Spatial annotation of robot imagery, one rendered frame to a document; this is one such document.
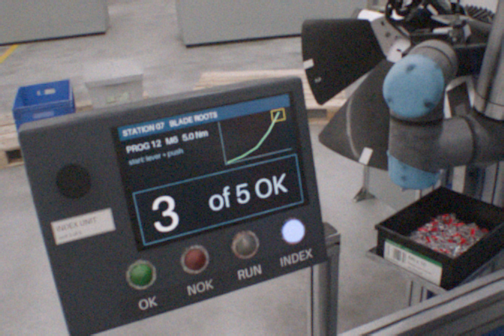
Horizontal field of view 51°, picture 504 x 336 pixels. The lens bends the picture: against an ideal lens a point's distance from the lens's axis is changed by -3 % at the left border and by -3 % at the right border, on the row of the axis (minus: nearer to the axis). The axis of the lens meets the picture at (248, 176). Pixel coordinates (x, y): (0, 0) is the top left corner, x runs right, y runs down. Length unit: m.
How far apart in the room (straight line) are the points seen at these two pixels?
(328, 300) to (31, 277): 2.06
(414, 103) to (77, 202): 0.45
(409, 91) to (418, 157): 0.10
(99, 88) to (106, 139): 3.35
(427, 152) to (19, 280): 2.14
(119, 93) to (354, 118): 2.84
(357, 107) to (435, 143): 0.39
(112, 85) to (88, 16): 4.43
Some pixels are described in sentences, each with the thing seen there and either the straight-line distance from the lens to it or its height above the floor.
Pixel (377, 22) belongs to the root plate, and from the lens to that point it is 1.30.
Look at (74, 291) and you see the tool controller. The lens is 0.49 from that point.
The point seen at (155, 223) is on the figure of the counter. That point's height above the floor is 1.16.
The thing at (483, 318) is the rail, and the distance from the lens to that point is 0.93.
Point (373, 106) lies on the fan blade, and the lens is 1.15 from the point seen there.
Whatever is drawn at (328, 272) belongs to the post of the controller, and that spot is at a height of 1.00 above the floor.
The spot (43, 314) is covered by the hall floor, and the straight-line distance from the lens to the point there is 2.38.
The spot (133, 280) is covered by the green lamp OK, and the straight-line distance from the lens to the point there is 0.49.
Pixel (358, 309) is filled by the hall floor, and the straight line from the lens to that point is 2.19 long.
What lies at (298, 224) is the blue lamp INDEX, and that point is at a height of 1.12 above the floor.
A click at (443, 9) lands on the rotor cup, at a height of 1.21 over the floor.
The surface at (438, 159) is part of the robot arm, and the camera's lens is 0.80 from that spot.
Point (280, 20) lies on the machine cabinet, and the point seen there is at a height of 0.23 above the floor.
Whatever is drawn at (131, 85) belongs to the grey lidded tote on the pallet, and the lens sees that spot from 3.83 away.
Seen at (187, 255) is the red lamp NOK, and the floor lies 1.12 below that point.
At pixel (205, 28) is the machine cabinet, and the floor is 0.22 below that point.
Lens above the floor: 1.40
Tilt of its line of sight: 26 degrees down
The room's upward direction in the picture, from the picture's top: 4 degrees counter-clockwise
